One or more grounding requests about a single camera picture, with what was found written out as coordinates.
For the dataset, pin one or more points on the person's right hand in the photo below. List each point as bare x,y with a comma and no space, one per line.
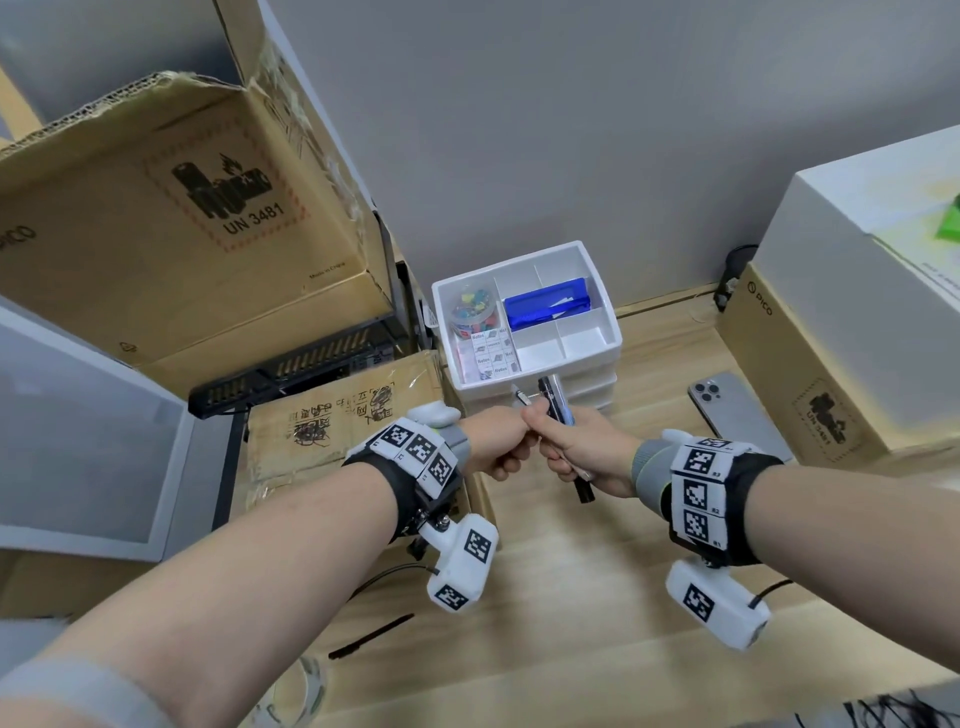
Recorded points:
600,450

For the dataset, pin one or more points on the person's left hand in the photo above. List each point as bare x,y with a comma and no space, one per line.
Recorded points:
495,442

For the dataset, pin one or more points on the blue pen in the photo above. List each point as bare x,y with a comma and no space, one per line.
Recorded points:
568,414

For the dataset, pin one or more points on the printed notes pack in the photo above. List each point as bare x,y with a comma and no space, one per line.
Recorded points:
495,356

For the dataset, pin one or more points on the white plastic drawer organizer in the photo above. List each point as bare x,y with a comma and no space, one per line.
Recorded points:
570,352

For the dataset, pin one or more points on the clear plastic jar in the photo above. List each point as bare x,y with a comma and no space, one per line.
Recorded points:
472,315

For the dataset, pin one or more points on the pile of colourful binder clips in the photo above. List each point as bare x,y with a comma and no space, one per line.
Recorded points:
472,307

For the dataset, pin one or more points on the taped brown cardboard box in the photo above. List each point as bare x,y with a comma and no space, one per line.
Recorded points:
337,420

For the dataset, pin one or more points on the thin dark pen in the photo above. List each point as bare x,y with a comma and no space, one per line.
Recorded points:
371,637

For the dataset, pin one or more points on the clear tape roll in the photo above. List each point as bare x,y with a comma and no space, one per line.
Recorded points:
311,690

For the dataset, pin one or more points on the person's left forearm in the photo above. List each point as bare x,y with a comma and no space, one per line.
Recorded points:
225,585

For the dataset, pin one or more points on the left marker wrist band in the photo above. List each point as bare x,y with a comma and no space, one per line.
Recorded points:
412,450

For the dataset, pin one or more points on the marker wrist band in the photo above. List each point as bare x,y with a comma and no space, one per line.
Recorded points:
412,450
697,487

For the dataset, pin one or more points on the right marker wrist band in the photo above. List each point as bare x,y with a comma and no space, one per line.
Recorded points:
697,487

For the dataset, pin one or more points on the grey smartphone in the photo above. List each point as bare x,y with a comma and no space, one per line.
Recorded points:
739,412

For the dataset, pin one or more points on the black vented device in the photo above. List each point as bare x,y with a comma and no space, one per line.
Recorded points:
300,367

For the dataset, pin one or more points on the white carton box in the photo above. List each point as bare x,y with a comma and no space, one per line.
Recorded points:
840,300

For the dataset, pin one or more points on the open brown cardboard box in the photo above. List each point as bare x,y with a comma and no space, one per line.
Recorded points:
150,262

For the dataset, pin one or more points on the white framed grey panel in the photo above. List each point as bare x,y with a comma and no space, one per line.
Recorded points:
82,435

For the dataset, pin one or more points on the green gum packet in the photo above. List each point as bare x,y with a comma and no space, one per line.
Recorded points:
951,221

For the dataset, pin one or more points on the flat brown cardboard sheet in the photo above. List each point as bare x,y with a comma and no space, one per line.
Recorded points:
60,585

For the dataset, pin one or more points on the grey flat plate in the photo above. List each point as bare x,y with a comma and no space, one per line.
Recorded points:
112,45

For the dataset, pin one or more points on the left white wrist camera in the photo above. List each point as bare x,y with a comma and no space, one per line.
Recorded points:
465,562

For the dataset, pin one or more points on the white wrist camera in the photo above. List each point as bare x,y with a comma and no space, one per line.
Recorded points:
712,600
465,562

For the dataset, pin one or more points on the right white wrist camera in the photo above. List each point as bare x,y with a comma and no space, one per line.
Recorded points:
712,600

